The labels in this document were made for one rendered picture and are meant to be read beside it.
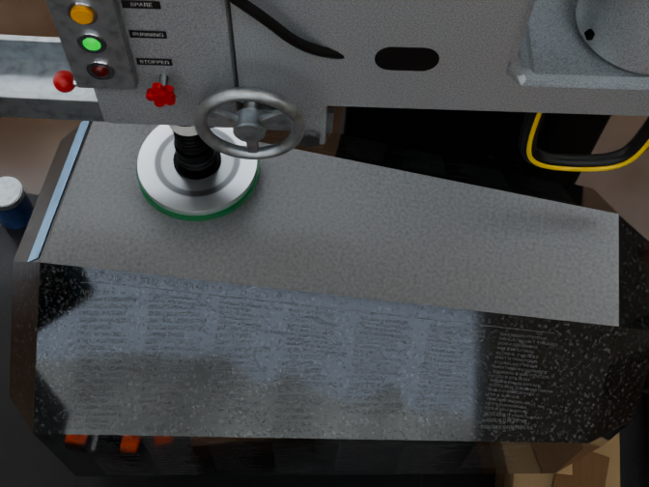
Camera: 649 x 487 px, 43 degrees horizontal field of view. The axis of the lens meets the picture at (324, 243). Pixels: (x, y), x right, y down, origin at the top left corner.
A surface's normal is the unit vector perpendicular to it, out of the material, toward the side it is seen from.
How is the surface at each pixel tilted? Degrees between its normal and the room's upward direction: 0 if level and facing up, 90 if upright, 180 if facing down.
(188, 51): 90
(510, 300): 0
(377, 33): 90
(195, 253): 0
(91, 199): 0
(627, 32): 90
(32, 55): 90
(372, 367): 45
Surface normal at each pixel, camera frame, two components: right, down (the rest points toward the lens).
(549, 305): 0.03, -0.48
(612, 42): -0.72, 0.61
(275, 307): -0.06, 0.27
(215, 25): -0.02, 0.88
